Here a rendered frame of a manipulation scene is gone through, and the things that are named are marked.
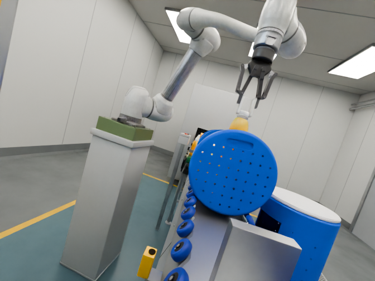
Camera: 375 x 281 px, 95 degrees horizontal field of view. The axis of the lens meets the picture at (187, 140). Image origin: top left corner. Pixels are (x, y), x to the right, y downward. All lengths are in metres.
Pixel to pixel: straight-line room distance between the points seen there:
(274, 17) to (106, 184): 1.20
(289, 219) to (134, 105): 1.04
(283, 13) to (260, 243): 0.67
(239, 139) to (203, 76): 5.55
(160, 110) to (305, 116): 5.33
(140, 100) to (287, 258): 1.12
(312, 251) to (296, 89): 5.66
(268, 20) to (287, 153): 5.46
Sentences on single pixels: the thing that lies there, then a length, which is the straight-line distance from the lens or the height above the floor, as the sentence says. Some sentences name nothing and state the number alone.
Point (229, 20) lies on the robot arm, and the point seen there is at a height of 1.71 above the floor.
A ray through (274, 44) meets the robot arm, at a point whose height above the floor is 1.54.
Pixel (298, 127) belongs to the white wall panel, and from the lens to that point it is 6.12.
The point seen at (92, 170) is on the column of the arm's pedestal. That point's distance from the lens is 1.32.
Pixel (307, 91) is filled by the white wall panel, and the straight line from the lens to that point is 6.33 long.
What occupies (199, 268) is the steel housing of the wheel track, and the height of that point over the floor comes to 0.93.
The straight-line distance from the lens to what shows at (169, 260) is 0.44.
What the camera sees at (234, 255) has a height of 1.04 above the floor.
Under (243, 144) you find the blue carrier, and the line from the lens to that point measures 0.57.
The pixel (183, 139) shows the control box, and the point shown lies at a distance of 1.71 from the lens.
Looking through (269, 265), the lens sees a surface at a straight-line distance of 0.32.
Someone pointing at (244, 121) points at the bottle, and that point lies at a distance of 0.65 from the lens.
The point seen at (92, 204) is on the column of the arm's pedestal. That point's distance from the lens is 1.38.
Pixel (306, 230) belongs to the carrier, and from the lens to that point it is 0.77.
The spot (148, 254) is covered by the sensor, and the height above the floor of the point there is 0.94.
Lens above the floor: 1.20
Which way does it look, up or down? 5 degrees down
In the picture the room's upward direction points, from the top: 17 degrees clockwise
